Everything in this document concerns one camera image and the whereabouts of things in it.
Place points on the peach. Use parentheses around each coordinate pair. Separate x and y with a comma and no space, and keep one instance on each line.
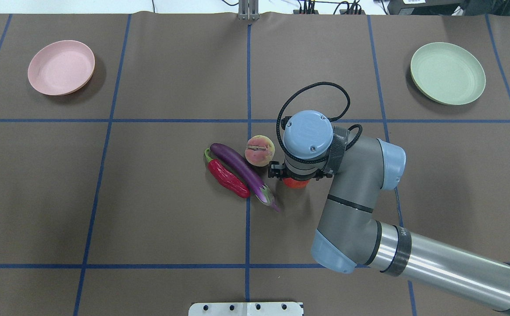
(259,151)

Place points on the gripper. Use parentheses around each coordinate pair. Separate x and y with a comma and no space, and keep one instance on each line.
(275,170)

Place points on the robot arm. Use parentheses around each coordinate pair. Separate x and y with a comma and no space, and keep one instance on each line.
(347,234)

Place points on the green plate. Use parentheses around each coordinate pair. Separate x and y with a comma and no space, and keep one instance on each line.
(447,74)

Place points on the purple eggplant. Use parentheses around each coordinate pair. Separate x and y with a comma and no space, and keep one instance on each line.
(240,165)

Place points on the pink plate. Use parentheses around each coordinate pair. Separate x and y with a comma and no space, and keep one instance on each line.
(61,68)

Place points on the red chili pepper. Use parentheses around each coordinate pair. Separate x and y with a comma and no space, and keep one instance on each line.
(225,177)

